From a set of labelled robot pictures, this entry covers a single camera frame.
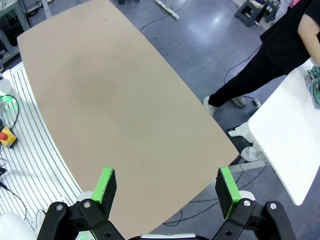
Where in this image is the yellow emergency stop button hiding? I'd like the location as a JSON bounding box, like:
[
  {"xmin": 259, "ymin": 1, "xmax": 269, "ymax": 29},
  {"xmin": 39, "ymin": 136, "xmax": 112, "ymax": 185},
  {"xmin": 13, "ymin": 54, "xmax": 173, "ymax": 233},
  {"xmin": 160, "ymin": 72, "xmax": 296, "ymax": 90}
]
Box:
[{"xmin": 0, "ymin": 126, "xmax": 18, "ymax": 150}]

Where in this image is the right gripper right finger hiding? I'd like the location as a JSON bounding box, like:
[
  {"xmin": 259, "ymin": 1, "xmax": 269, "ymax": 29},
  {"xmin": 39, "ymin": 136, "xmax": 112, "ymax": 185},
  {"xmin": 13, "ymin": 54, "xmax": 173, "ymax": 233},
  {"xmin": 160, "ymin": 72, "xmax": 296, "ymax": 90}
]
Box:
[{"xmin": 212, "ymin": 166, "xmax": 297, "ymax": 240}]

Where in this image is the white side table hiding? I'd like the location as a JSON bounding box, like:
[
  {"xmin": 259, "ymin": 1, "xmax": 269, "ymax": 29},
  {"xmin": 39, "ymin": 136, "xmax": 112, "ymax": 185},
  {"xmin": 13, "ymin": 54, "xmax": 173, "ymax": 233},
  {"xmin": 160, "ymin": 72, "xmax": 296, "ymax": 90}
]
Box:
[{"xmin": 228, "ymin": 57, "xmax": 320, "ymax": 206}]

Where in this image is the grey metal frame cart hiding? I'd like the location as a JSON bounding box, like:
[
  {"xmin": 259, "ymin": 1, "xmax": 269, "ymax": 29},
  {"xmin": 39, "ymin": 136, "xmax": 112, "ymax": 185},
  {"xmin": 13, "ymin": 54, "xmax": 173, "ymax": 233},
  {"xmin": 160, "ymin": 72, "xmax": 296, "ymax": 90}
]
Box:
[{"xmin": 0, "ymin": 0, "xmax": 32, "ymax": 72}]

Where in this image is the black cable loop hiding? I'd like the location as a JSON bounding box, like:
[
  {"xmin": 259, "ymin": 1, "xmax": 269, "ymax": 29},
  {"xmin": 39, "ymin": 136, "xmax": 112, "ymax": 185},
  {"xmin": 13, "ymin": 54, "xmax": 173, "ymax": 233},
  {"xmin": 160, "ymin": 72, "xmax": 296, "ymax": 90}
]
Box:
[{"xmin": 0, "ymin": 94, "xmax": 21, "ymax": 132}]

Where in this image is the white slotted base plate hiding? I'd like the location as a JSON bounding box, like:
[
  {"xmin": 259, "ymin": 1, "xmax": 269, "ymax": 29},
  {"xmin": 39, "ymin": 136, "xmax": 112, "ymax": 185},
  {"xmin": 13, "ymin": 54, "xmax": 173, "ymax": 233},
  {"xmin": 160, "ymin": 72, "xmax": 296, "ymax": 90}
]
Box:
[{"xmin": 0, "ymin": 61, "xmax": 85, "ymax": 230}]

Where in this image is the folded grey-blue towel stack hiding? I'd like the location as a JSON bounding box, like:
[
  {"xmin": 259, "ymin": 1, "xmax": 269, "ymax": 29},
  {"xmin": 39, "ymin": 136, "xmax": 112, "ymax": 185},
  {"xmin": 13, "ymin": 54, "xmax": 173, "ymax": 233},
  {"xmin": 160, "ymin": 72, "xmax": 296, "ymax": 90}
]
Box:
[{"xmin": 306, "ymin": 79, "xmax": 320, "ymax": 110}]

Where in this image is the person in black clothing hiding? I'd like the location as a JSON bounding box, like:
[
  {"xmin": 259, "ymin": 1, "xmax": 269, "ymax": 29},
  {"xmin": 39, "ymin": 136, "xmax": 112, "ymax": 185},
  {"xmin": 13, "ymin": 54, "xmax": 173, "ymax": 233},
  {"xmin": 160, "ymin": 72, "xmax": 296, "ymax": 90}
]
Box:
[{"xmin": 208, "ymin": 0, "xmax": 320, "ymax": 109}]

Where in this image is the person's left forearm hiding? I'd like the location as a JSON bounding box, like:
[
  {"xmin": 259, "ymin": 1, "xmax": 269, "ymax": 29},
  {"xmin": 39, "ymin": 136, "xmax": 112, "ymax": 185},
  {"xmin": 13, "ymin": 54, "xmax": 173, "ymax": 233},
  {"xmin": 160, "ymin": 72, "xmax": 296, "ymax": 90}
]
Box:
[{"xmin": 297, "ymin": 12, "xmax": 320, "ymax": 66}]

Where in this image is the grey step stool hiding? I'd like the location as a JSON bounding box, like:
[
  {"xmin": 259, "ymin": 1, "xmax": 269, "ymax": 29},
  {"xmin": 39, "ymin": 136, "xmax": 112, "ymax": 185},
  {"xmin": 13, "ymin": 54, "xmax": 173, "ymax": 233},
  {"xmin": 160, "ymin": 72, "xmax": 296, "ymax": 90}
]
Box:
[
  {"xmin": 262, "ymin": 0, "xmax": 281, "ymax": 24},
  {"xmin": 234, "ymin": 0, "xmax": 263, "ymax": 28}
]

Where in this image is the black floor cable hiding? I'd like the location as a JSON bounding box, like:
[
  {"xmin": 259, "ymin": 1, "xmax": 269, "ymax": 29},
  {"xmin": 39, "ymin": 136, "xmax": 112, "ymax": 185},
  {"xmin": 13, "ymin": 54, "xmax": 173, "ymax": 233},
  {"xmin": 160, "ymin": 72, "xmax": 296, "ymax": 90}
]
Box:
[
  {"xmin": 223, "ymin": 44, "xmax": 263, "ymax": 85},
  {"xmin": 139, "ymin": 11, "xmax": 173, "ymax": 32}
]

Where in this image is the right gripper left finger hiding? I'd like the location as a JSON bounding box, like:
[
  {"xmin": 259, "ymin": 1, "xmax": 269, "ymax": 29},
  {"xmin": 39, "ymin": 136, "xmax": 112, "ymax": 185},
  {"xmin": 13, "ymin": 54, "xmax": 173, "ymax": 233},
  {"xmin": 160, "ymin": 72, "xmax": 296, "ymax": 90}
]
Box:
[{"xmin": 36, "ymin": 166, "xmax": 123, "ymax": 240}]

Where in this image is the light grey sneaker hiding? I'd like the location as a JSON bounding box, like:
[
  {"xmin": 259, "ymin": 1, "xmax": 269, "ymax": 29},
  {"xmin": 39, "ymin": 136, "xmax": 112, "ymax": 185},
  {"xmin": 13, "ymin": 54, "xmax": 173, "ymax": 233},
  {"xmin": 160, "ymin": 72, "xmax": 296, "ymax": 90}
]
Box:
[
  {"xmin": 202, "ymin": 96, "xmax": 216, "ymax": 118},
  {"xmin": 231, "ymin": 96, "xmax": 248, "ymax": 108}
]

